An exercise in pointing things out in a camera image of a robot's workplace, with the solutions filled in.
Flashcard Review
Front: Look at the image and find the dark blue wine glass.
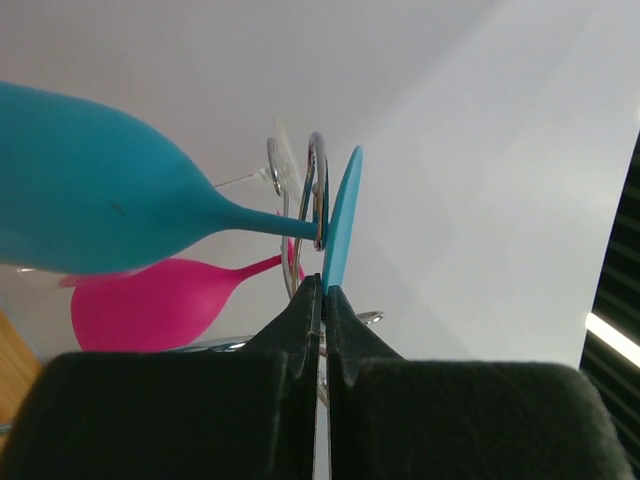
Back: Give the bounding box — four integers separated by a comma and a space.
1, 83, 363, 288

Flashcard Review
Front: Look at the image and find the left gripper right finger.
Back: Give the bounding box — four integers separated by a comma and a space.
325, 287, 634, 479

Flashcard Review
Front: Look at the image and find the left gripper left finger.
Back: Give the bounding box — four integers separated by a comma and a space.
1, 276, 322, 479

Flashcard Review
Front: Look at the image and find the pink wine glass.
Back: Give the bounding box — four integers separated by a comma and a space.
70, 255, 282, 352

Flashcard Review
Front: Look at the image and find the chrome wine glass rack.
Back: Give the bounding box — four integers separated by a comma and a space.
184, 131, 386, 354

